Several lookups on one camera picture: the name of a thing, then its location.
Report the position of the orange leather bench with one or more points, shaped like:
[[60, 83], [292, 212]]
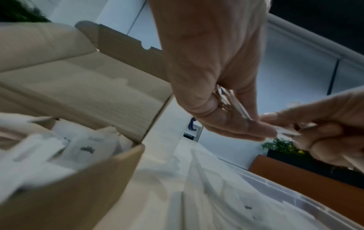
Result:
[[307, 179]]

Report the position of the pile of white sachets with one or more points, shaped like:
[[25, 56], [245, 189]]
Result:
[[56, 148]]

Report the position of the person's left hand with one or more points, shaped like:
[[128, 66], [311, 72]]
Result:
[[210, 56]]

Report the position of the black planter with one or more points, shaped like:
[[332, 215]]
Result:
[[312, 166]]

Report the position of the clear compartment tray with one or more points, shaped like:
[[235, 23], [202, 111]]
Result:
[[298, 197]]

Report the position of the person's right hand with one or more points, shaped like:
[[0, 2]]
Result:
[[335, 125]]

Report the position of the green leafy plant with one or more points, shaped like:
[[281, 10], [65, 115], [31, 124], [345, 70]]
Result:
[[17, 11], [281, 146]]

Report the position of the brown cardboard box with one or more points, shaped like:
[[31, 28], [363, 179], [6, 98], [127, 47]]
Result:
[[85, 89]]

